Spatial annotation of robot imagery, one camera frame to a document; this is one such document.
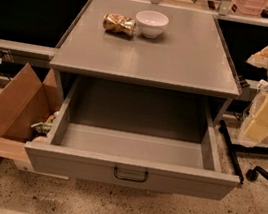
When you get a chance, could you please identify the grey top drawer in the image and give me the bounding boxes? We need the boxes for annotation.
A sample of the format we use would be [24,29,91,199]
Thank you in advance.
[25,76,240,200]

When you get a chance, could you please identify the grey metal drawer cabinet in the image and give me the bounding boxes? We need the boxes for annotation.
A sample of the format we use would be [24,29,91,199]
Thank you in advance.
[50,0,240,100]

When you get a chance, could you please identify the pink plastic container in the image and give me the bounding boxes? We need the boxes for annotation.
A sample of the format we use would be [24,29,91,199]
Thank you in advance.
[230,0,267,16]

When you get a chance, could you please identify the white ceramic bowl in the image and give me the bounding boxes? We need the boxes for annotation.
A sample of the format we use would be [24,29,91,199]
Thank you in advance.
[136,10,169,38]

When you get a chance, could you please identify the crumpled gold snack bag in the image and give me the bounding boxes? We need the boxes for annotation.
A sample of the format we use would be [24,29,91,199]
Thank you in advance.
[102,13,136,37]

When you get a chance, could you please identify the trash items in box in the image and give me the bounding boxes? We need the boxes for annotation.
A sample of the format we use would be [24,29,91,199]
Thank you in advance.
[31,111,59,139]

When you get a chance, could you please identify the brown cardboard box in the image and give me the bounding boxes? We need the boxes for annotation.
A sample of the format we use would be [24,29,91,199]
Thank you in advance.
[0,63,64,174]

